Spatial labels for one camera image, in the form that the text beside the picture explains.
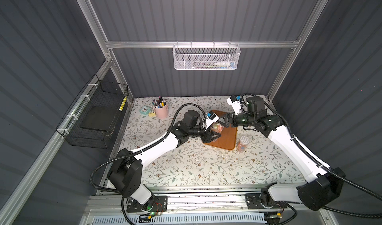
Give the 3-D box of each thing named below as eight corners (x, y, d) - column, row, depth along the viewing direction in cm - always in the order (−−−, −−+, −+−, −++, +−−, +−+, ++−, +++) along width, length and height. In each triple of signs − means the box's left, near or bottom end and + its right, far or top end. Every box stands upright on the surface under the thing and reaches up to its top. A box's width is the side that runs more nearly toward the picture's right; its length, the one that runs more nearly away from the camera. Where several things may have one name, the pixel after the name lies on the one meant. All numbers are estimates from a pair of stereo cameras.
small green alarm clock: (139, 113, 114) (138, 110, 112) (144, 107, 118) (143, 105, 116) (147, 115, 113) (146, 113, 111) (152, 109, 116) (151, 107, 115)
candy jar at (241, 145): (237, 152, 93) (242, 143, 83) (236, 145, 96) (240, 136, 87) (244, 152, 93) (250, 143, 83) (243, 145, 96) (248, 136, 86)
